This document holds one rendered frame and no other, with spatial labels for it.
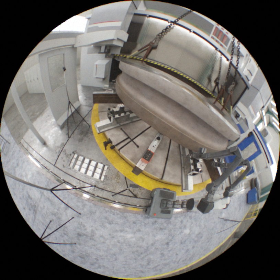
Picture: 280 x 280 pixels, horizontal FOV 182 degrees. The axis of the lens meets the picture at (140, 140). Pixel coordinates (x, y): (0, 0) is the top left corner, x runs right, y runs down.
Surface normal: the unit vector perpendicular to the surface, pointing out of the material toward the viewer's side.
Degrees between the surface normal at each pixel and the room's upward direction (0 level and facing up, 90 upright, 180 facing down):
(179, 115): 90
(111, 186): 0
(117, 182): 0
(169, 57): 90
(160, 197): 0
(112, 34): 90
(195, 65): 90
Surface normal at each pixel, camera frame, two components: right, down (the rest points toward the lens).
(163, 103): -0.58, 0.56
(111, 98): 0.22, 0.82
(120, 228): 0.26, -0.57
